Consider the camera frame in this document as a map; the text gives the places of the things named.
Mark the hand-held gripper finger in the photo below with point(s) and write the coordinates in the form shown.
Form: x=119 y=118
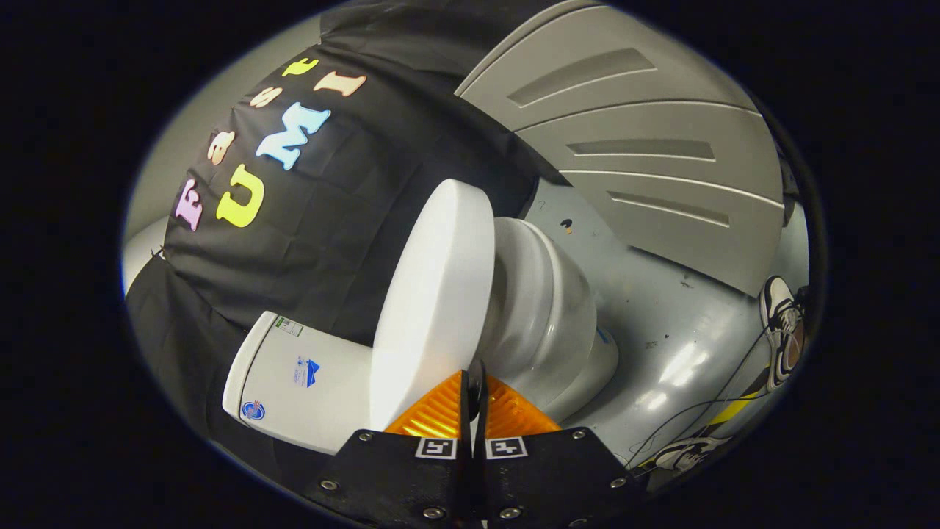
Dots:
x=480 y=419
x=468 y=419

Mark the white toilet bowl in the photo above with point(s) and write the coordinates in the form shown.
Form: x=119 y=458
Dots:
x=576 y=327

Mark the white toilet seat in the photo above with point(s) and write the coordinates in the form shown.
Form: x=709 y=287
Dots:
x=525 y=242

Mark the person's black white shoe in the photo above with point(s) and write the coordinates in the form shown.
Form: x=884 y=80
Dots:
x=780 y=308
x=690 y=454

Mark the black backdrop cloth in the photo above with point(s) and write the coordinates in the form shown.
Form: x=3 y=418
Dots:
x=316 y=220

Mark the grey drawer cabinet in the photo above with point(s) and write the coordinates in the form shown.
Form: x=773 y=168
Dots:
x=631 y=110

